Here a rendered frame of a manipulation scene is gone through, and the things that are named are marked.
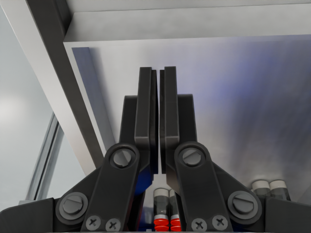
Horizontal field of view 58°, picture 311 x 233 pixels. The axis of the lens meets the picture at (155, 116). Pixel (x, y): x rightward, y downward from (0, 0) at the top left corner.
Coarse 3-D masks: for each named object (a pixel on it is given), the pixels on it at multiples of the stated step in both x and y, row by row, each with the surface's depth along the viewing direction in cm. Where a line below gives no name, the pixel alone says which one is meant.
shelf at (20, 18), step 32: (0, 0) 19; (96, 0) 19; (128, 0) 19; (160, 0) 19; (192, 0) 19; (224, 0) 19; (256, 0) 19; (288, 0) 19; (32, 32) 21; (32, 64) 23; (64, 96) 26; (64, 128) 30
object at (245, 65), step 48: (96, 48) 22; (144, 48) 22; (192, 48) 21; (240, 48) 21; (288, 48) 21; (96, 96) 24; (240, 96) 25; (288, 96) 25; (240, 144) 31; (288, 144) 31
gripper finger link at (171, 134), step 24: (168, 72) 12; (168, 96) 11; (192, 96) 12; (168, 120) 10; (192, 120) 11; (168, 144) 10; (168, 168) 10; (216, 168) 10; (240, 192) 9; (240, 216) 9
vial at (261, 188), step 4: (260, 180) 37; (264, 180) 37; (252, 184) 38; (256, 184) 37; (260, 184) 37; (264, 184) 37; (268, 184) 37; (252, 188) 38; (256, 188) 37; (260, 188) 37; (264, 188) 37; (268, 188) 37; (256, 192) 37; (260, 192) 36; (264, 192) 36; (268, 192) 36; (264, 196) 36
